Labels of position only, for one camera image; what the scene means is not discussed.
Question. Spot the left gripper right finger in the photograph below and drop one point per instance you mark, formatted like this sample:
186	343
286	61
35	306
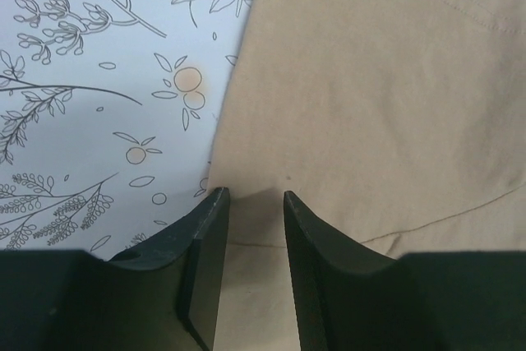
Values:
348	297

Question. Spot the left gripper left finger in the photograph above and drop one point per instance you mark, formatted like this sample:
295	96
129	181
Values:
161	294

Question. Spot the beige t shirt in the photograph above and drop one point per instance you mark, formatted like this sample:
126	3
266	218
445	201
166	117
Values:
399	122

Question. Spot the floral patterned table mat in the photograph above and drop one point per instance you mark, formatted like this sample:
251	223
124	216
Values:
109	111

